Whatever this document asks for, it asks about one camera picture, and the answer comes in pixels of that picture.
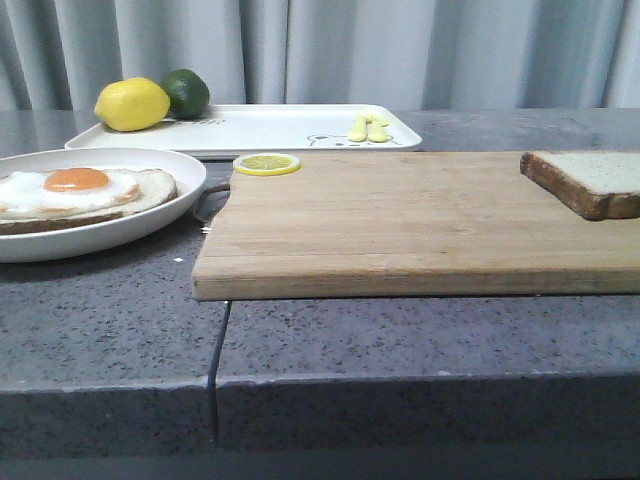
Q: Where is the pale yellow piece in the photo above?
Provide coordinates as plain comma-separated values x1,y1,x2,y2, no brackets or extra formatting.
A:
367,114,389,143
347,114,368,142

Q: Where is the grey curtain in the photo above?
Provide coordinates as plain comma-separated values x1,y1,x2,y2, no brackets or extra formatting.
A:
1,1,639,110

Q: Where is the yellow lemon slice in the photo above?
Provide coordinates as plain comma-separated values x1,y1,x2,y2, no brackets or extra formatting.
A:
232,153,301,176

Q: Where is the bread slice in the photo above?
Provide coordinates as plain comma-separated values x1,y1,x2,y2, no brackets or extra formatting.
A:
519,150,639,221
1,169,177,235

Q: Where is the metal cutting board handle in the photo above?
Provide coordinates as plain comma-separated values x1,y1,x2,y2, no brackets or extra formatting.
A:
191,182,231,225

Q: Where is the white round plate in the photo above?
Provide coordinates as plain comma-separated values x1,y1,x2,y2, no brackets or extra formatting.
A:
1,148,207,263

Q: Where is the fried egg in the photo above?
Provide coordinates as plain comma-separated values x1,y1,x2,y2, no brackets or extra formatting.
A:
1,167,140,218

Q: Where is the right pale yellow piece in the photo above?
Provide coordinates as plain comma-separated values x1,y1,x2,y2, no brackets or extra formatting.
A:
367,114,389,143

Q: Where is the green lime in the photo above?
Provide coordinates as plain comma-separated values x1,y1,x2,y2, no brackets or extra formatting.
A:
160,69,210,120

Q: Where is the wooden cutting board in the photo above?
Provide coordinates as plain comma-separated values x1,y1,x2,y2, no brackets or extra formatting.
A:
192,152,639,300

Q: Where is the left pale yellow piece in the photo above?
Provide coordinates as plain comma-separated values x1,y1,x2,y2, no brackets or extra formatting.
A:
347,114,368,142

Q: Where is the white rectangular tray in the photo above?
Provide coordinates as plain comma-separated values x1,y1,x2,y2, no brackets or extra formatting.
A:
65,104,422,160

